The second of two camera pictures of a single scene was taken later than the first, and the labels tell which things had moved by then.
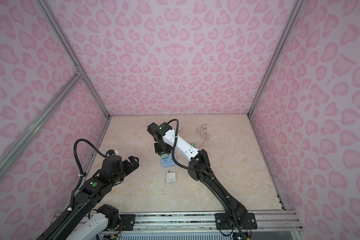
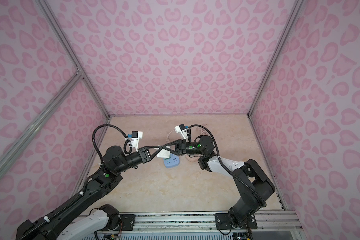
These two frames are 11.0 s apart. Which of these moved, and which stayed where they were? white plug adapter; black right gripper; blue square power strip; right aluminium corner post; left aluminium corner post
Moved: black right gripper; white plug adapter
Stayed: right aluminium corner post; blue square power strip; left aluminium corner post
